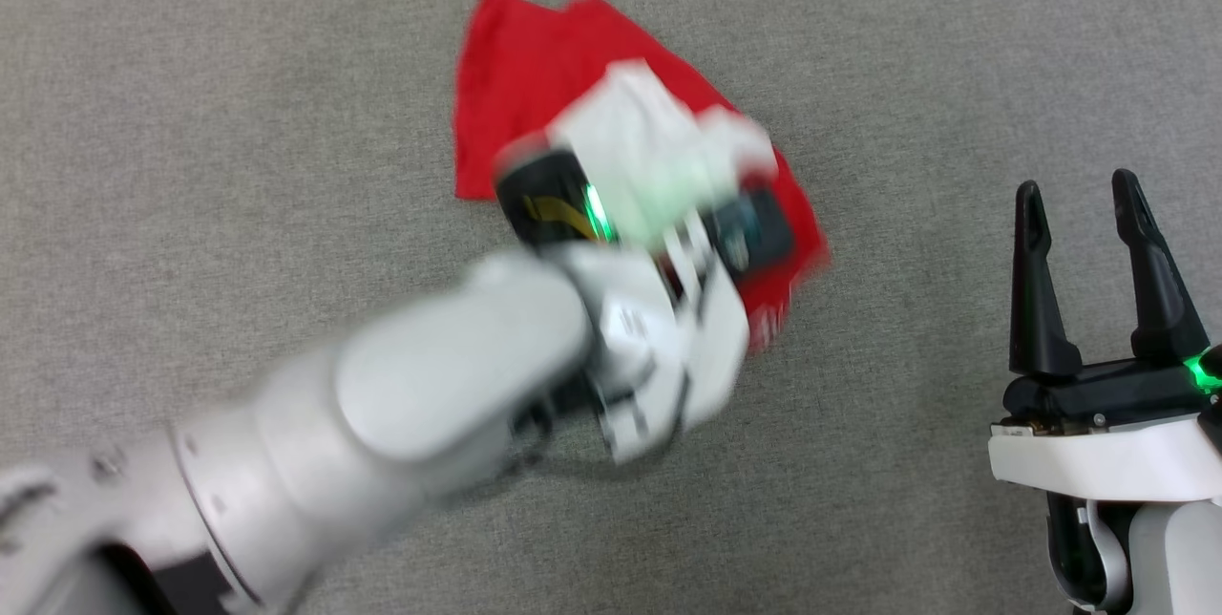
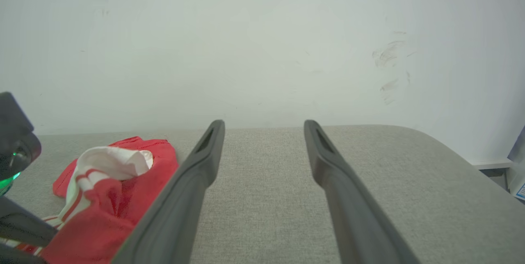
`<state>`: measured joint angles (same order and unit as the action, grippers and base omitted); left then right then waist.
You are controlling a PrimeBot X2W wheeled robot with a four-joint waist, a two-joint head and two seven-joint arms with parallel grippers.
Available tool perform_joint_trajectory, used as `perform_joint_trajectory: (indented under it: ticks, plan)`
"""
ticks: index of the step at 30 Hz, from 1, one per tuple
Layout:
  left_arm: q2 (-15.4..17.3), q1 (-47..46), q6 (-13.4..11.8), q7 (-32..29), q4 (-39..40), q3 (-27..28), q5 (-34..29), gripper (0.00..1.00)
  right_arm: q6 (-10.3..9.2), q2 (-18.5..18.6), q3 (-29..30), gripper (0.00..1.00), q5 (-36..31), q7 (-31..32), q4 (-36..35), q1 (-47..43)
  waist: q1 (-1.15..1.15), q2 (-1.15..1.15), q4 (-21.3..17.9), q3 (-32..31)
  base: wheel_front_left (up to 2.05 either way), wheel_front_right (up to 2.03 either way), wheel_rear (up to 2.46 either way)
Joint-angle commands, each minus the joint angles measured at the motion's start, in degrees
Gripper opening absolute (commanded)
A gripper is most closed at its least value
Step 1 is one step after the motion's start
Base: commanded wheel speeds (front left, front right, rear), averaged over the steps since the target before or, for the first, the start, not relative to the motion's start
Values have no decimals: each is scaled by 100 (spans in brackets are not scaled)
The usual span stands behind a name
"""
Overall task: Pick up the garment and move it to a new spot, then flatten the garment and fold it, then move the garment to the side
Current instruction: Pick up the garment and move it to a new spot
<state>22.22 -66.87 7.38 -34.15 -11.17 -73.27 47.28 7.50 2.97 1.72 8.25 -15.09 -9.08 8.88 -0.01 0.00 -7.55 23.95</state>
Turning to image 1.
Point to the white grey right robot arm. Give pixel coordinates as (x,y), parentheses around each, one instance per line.
(1165,558)

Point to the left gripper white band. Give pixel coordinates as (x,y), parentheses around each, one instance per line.
(649,157)

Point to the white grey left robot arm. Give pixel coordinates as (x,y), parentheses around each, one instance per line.
(430,386)

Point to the red garment with white stripes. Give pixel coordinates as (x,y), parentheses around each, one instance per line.
(516,71)

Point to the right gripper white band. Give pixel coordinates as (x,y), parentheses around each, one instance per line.
(1098,453)

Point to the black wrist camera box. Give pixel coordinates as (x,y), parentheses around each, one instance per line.
(759,228)

